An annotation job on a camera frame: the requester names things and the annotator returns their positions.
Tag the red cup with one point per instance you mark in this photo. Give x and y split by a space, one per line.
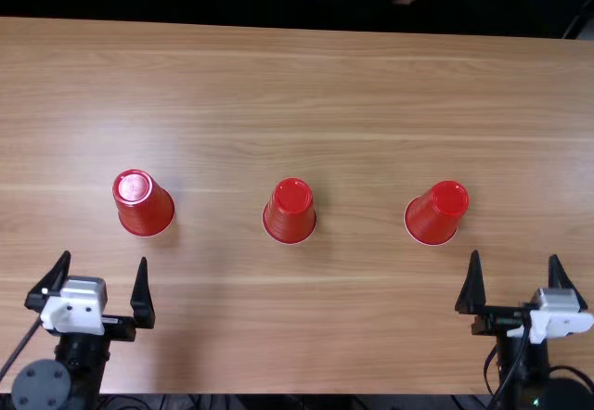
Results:
434 217
144 210
290 217

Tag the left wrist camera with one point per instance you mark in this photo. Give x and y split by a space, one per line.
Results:
76 305

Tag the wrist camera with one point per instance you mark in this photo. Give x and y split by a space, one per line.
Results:
76 305
557 317

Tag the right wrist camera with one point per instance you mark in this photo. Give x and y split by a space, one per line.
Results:
557 317

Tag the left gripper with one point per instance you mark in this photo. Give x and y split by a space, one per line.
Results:
118 329

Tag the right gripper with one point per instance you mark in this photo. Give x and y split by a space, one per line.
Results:
496 319

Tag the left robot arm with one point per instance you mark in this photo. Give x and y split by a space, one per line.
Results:
79 373

